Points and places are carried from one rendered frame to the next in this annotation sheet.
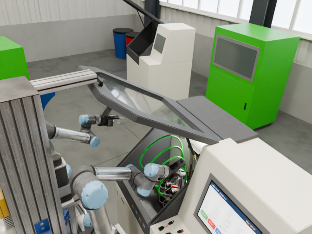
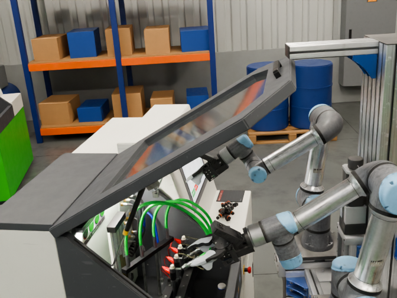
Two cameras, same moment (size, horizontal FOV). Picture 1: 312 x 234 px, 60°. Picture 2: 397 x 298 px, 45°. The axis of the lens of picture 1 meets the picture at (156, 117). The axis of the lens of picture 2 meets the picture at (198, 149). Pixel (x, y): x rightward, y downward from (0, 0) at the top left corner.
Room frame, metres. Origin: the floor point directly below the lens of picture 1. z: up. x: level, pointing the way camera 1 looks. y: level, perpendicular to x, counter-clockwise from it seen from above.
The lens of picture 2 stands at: (2.93, 1.21, 2.30)
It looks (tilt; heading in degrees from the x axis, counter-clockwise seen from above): 20 degrees down; 220
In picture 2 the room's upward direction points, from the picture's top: 4 degrees counter-clockwise
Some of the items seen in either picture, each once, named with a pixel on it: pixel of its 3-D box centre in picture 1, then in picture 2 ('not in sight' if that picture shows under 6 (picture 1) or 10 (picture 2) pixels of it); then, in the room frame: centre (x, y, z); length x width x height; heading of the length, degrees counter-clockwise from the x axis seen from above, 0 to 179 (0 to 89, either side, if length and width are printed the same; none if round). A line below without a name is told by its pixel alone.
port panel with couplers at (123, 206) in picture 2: not in sight; (129, 218); (1.57, -0.40, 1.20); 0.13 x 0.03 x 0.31; 28
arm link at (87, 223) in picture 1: (94, 224); (317, 211); (1.05, 0.33, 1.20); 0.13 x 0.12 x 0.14; 42
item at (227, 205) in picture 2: not in sight; (227, 209); (0.94, -0.27, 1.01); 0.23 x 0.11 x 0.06; 28
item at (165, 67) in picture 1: (151, 51); not in sight; (5.17, 0.15, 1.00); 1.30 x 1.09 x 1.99; 24
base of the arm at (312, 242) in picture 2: not in sight; (317, 234); (1.05, 0.34, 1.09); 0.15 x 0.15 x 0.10
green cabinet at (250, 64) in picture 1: (245, 77); not in sight; (4.50, -1.55, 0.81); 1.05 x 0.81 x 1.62; 32
